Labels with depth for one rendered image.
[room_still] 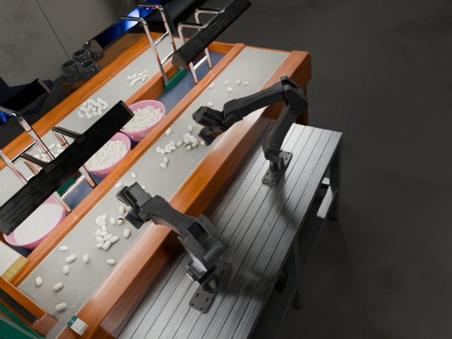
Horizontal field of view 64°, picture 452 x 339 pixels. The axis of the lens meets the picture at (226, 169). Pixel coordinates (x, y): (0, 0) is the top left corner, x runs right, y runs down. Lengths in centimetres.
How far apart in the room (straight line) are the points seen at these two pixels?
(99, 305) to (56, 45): 341
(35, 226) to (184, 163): 70
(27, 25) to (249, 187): 316
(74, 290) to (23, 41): 311
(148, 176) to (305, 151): 72
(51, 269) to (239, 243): 73
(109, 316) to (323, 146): 112
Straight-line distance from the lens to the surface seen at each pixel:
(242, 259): 139
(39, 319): 136
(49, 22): 437
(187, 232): 97
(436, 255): 224
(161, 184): 162
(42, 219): 181
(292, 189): 156
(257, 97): 136
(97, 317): 137
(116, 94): 232
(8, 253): 172
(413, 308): 208
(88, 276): 149
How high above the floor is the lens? 187
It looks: 46 degrees down
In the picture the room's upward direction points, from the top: 16 degrees counter-clockwise
